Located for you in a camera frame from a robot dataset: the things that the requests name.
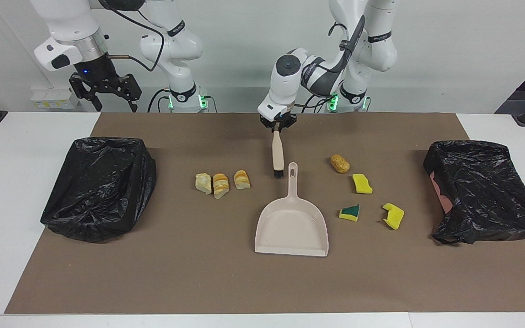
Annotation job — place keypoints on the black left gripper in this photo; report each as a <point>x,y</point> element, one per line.
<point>283,120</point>

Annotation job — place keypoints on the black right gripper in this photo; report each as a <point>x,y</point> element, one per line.
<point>100,77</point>

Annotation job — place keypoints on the beige hand brush black bristles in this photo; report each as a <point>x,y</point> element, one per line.
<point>277,155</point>

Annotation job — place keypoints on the small striped croissant piece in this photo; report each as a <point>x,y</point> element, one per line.
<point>242,180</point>

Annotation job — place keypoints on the brown cork-like nugget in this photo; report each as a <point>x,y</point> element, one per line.
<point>340,164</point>

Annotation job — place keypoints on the large striped croissant piece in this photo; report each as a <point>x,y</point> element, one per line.
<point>220,186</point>

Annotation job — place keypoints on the pale bread piece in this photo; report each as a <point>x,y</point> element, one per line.
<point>203,183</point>

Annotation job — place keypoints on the small yellow sponge piece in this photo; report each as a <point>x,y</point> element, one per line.
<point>362,183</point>

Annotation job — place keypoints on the beige plastic dustpan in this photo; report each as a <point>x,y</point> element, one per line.
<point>290,228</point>

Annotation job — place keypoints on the green and yellow sponge piece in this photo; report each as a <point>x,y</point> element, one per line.
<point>349,214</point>

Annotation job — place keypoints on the large yellow sponge piece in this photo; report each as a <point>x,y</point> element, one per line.
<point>394,217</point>

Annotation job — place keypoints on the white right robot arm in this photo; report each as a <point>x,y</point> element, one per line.
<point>69,23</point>

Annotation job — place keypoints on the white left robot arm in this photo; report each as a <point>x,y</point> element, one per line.
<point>290,86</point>

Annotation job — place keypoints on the pink bin with black bag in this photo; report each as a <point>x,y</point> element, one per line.
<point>486,191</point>

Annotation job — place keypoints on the white box on table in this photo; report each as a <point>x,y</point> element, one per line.
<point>53,100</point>

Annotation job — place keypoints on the brown table mat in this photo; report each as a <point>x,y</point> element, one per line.
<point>262,282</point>

